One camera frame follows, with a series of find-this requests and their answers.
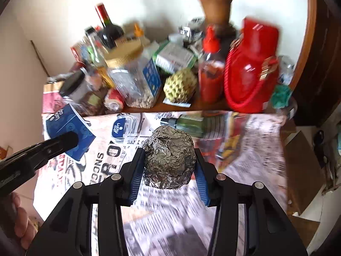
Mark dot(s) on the jar with black lid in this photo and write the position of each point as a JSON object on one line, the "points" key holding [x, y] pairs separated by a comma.
{"points": [[77, 90]]}

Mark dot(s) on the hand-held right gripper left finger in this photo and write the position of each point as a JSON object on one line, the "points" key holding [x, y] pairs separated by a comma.
{"points": [[134, 178]]}

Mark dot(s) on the person's left hand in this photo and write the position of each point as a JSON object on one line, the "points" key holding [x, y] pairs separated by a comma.
{"points": [[22, 218]]}

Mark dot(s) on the blue carton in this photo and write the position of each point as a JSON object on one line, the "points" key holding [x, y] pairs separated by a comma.
{"points": [[151, 77]]}

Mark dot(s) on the red sauce squeeze bottle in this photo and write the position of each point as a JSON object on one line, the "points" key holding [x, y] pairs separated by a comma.
{"points": [[211, 69]]}

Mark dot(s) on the clear jar with gold lid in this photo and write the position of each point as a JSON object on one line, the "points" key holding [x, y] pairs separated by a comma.
{"points": [[132, 80]]}

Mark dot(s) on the custard apple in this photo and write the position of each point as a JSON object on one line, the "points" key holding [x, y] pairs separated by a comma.
{"points": [[179, 85]]}

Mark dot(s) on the green glass bottle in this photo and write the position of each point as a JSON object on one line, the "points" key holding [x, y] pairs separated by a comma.
{"points": [[190, 124]]}

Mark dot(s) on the teal cloth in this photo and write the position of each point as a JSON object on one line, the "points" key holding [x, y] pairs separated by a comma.
{"points": [[281, 93]]}

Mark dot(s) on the red drink can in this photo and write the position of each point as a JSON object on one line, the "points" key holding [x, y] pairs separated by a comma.
{"points": [[114, 99]]}

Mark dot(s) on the dark wine bottle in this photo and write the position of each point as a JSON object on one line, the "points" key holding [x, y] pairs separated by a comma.
{"points": [[108, 28]]}

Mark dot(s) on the blue paper cup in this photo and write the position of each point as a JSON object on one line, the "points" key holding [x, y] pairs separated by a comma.
{"points": [[68, 130]]}

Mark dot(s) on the aluminium foil ball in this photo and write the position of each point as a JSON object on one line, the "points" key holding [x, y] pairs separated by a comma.
{"points": [[167, 160]]}

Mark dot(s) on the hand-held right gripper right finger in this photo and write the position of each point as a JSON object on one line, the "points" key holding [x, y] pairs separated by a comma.
{"points": [[202, 184]]}

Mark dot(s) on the green and white box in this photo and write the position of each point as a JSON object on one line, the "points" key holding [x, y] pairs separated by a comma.
{"points": [[173, 56]]}

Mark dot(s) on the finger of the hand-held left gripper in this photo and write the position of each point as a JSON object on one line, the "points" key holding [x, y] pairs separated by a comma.
{"points": [[53, 145]]}

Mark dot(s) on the red gift bag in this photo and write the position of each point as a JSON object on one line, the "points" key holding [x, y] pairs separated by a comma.
{"points": [[251, 66]]}

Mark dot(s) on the brown vase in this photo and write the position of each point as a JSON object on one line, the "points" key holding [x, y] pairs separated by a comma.
{"points": [[216, 9]]}

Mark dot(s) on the newspaper print tablecloth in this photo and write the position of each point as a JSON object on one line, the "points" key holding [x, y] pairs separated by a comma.
{"points": [[165, 218]]}

